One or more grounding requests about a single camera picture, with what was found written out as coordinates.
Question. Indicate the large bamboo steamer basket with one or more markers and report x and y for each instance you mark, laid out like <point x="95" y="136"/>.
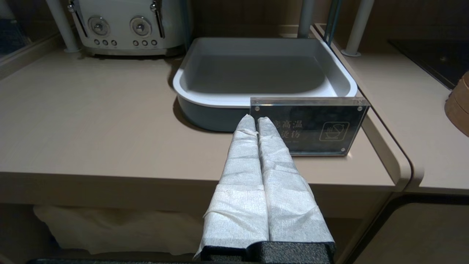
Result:
<point x="460" y="113"/>
<point x="464" y="84"/>

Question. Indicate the white retro toaster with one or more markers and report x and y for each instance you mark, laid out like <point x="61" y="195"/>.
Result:
<point x="124" y="25"/>

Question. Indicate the clear acrylic warning sign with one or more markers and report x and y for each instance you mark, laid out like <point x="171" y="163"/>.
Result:
<point x="311" y="128"/>

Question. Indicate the white metal support pole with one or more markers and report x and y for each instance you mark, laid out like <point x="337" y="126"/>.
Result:
<point x="306" y="18"/>
<point x="361" y="25"/>
<point x="62" y="25"/>

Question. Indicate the white-lined blue-grey rack tray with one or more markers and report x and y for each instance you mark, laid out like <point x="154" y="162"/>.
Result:
<point x="256" y="73"/>

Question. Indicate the left gripper wrapped right finger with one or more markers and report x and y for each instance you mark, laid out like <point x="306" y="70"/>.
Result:
<point x="285" y="198"/>

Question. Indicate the white plastic sheet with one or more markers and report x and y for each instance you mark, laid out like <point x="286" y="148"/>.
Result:
<point x="110" y="227"/>

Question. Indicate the black induction cooktop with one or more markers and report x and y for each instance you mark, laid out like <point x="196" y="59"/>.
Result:
<point x="439" y="58"/>

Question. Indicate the left gripper wrapped left finger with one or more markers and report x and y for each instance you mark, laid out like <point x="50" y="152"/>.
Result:
<point x="242" y="183"/>

